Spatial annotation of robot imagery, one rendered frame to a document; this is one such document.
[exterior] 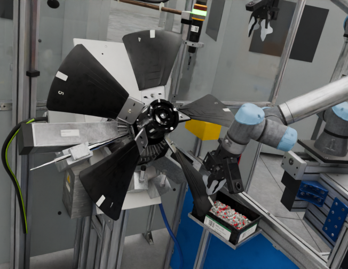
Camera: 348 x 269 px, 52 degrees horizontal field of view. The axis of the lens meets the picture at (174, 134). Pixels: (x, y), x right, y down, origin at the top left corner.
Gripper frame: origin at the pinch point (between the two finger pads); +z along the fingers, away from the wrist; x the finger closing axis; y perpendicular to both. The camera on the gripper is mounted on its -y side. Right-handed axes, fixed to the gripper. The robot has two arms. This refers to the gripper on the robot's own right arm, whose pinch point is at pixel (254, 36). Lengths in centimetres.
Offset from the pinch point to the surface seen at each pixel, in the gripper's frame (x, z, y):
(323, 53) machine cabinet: 121, 19, 221
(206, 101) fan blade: -16.4, 25.7, -32.7
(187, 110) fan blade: -22, 27, -45
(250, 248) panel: -45, 81, -15
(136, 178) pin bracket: -27, 51, -64
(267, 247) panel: -52, 74, -15
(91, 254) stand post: 6, 114, -64
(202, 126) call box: -1.5, 43.1, -19.5
